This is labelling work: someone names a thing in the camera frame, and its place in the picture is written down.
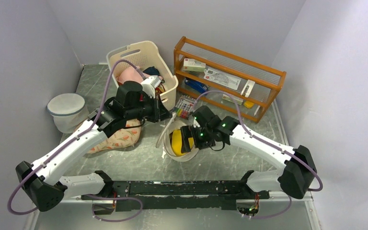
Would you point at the green white box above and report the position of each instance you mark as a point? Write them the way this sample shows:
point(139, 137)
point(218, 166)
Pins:
point(190, 64)
point(232, 99)

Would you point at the blue stapler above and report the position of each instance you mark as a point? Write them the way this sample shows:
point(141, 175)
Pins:
point(196, 85)

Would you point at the yellow small block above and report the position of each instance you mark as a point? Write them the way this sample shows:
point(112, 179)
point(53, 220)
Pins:
point(248, 104)

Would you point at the yellow bra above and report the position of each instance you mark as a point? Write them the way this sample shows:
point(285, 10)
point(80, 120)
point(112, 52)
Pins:
point(176, 143)

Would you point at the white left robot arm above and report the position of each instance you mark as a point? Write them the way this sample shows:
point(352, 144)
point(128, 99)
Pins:
point(43, 180)

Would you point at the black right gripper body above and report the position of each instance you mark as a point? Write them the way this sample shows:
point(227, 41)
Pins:
point(202, 137)

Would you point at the clear blister pack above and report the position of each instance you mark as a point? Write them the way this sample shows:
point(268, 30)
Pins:
point(222, 78)

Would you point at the green white box lower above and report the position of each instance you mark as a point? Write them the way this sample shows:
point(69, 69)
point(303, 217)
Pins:
point(232, 99)

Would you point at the dark blue garment in basket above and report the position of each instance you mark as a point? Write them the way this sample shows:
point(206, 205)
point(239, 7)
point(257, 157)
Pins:
point(152, 71)

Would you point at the orange wooden shelf rack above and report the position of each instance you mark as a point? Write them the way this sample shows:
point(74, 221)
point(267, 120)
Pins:
point(254, 86)

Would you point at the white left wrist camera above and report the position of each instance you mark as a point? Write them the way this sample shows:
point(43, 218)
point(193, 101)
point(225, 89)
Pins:
point(150, 84)

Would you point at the cream plastic laundry basket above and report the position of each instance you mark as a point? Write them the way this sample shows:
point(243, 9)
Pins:
point(146, 54)

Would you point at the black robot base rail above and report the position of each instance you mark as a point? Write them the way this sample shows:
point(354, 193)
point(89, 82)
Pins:
point(223, 194)

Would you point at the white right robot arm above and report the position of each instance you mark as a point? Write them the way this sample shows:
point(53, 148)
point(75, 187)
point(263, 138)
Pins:
point(294, 171)

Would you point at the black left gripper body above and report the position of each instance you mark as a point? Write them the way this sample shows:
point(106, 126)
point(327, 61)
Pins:
point(150, 109)

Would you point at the pack of coloured markers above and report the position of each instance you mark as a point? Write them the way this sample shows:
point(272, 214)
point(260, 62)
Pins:
point(184, 106)

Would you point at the pink cloth in basket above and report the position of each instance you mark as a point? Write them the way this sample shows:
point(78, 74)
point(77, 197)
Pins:
point(129, 74)

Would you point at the white mesh laundry bag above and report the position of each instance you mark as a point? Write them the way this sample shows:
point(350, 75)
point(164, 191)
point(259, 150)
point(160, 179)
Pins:
point(164, 141)

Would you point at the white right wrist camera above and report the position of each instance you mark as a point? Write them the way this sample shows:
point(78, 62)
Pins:
point(196, 124)

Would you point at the floral pink bra bag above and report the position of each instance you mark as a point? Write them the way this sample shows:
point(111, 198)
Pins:
point(124, 138)

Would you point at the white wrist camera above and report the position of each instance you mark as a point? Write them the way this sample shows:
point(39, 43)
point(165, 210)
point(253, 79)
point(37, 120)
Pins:
point(196, 124)
point(150, 84)

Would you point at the green white box upper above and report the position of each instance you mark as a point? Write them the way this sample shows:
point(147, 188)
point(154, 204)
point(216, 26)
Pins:
point(190, 64)

